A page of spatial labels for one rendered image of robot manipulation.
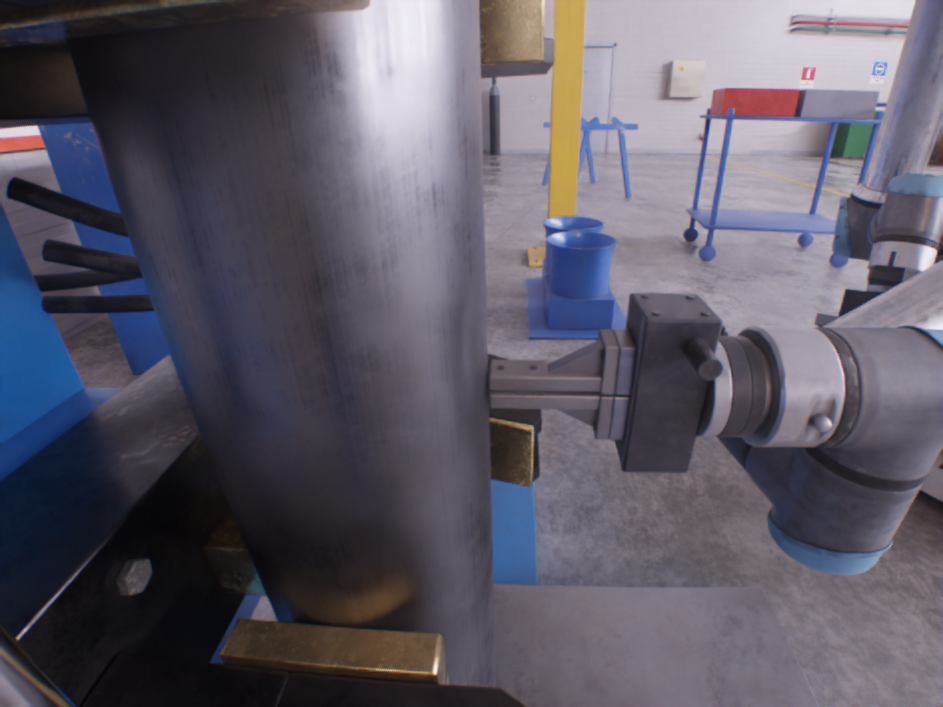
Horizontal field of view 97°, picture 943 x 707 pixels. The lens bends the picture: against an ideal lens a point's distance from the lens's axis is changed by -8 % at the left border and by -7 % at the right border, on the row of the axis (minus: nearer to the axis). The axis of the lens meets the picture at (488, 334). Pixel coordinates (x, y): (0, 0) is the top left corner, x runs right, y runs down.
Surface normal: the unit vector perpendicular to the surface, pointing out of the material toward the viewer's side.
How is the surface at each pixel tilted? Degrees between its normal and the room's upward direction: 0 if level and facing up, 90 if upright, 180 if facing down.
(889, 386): 58
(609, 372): 90
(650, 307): 0
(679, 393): 90
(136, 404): 0
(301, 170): 90
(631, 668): 0
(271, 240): 90
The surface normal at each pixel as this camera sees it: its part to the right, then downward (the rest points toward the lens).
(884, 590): -0.02, -0.90
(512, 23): -0.32, 0.43
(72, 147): -0.06, 0.44
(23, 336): 1.00, 0.00
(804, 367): -0.05, -0.42
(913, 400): -0.06, 0.07
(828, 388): -0.06, -0.15
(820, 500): -0.89, 0.22
